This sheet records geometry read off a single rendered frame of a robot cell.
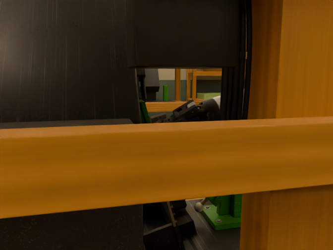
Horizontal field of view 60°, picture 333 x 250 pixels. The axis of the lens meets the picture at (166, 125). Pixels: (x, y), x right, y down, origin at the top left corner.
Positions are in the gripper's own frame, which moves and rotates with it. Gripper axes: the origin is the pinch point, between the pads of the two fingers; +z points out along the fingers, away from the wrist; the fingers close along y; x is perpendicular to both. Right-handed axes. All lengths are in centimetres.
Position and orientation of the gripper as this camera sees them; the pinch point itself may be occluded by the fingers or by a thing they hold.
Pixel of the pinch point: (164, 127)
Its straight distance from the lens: 73.3
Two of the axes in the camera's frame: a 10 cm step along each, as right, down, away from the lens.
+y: -0.2, -5.7, -8.2
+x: 3.4, 7.7, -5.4
